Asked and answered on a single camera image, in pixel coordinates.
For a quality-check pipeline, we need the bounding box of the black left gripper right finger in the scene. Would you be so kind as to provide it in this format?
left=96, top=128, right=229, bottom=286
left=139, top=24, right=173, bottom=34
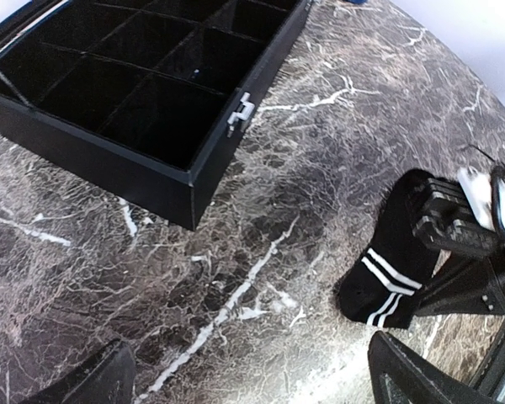
left=368, top=331, right=494, bottom=403

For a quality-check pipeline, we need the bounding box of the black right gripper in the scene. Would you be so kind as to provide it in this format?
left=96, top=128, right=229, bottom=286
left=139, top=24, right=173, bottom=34
left=410, top=145, right=505, bottom=316

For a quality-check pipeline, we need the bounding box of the black white-striped sock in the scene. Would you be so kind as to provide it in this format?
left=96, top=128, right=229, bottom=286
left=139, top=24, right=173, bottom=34
left=336, top=169, right=439, bottom=329

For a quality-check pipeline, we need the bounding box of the black compartment display box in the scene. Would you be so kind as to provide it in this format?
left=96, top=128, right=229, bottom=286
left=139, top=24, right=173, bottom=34
left=0, top=1, right=311, bottom=231

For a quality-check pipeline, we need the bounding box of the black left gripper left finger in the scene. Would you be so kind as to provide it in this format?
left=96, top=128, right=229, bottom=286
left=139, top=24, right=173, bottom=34
left=23, top=339, right=136, bottom=404

